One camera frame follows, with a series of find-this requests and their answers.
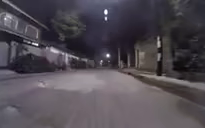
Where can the pale pole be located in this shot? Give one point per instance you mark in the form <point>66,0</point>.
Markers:
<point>119,58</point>
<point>128,60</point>

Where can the grey asphalt road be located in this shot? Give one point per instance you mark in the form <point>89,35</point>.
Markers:
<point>96,100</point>

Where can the tree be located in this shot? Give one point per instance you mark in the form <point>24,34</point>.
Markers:
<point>68,26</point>

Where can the street lamp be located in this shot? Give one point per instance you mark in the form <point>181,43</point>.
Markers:
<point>105,12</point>

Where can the dark pole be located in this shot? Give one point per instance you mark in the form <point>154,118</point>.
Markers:
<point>159,56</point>

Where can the dark parked car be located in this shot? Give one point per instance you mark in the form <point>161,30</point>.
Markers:
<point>31,64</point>

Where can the row of trees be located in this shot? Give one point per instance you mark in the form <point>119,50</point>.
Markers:
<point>190,43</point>

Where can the raised concrete pavement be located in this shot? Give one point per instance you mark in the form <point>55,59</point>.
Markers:
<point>190,86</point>

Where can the building with arched windows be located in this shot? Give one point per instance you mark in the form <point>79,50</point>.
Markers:
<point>10,30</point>

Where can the grey wall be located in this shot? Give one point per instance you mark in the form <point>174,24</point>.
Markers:
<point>146,56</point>

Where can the pale boundary wall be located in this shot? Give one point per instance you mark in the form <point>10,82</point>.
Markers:
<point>55,55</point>

